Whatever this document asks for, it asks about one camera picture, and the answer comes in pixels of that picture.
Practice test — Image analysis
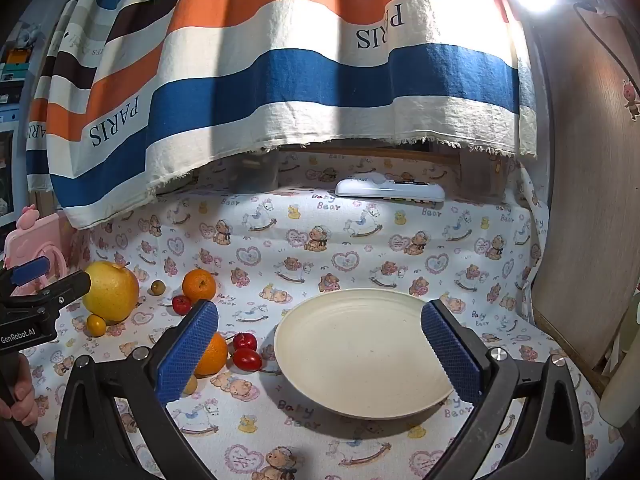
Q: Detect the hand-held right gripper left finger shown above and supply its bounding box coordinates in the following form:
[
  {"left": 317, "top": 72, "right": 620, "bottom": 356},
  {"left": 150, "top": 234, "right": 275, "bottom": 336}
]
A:
[{"left": 54, "top": 299, "right": 220, "bottom": 480}]

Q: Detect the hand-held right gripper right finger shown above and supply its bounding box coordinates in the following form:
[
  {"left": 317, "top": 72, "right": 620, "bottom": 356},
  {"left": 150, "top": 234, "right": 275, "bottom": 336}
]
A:
[{"left": 421, "top": 299, "right": 587, "bottom": 480}]

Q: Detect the orange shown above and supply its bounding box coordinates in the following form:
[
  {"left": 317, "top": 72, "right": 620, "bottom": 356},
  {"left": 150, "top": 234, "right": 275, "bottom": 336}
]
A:
[
  {"left": 181, "top": 269, "right": 217, "bottom": 306},
  {"left": 194, "top": 331, "right": 229, "bottom": 377}
]

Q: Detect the cream plate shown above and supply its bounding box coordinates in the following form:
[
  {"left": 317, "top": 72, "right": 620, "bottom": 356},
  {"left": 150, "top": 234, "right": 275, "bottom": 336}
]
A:
[{"left": 273, "top": 288, "right": 463, "bottom": 420}]

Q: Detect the black cable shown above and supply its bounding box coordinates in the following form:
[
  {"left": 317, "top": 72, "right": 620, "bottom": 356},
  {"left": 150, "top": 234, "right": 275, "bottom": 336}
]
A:
[{"left": 572, "top": 1, "right": 637, "bottom": 86}]

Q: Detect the cream rounded object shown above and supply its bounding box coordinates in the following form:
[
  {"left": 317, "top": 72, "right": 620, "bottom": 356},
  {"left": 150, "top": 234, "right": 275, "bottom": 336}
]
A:
[{"left": 599, "top": 290, "right": 640, "bottom": 429}]

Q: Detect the bear sticker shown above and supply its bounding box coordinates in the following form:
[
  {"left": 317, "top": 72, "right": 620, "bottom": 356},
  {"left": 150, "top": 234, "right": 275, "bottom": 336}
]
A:
[{"left": 621, "top": 79, "right": 640, "bottom": 121}]

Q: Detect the pink toy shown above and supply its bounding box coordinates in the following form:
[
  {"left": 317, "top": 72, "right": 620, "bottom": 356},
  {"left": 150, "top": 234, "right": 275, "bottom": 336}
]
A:
[{"left": 2, "top": 204, "right": 68, "bottom": 296}]

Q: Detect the wooden board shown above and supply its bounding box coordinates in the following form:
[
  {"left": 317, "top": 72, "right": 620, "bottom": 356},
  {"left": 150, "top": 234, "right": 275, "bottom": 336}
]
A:
[{"left": 525, "top": 5, "right": 640, "bottom": 376}]

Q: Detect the person's left hand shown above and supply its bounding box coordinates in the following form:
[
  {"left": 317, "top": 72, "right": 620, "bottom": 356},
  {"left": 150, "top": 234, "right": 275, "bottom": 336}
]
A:
[{"left": 0, "top": 379, "right": 37, "bottom": 427}]

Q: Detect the bear-printed tablecloth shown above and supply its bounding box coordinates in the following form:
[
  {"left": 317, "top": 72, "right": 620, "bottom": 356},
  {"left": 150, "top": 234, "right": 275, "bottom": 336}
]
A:
[{"left": 10, "top": 152, "right": 616, "bottom": 480}]

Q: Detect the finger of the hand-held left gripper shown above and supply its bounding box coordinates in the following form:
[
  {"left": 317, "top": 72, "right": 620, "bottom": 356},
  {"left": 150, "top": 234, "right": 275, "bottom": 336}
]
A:
[
  {"left": 0, "top": 256, "right": 52, "bottom": 288},
  {"left": 0, "top": 270, "right": 93, "bottom": 317}
]

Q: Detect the striped cloth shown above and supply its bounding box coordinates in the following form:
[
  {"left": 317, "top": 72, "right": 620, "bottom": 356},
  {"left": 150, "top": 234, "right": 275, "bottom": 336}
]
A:
[{"left": 25, "top": 0, "right": 538, "bottom": 231}]

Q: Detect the large yellow apple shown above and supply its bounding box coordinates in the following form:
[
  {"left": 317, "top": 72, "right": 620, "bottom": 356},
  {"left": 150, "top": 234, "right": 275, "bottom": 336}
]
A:
[{"left": 82, "top": 261, "right": 141, "bottom": 324}]

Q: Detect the white plastic device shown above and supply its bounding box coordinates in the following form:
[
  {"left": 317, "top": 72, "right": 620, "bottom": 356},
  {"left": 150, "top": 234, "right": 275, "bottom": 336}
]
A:
[{"left": 334, "top": 174, "right": 446, "bottom": 207}]

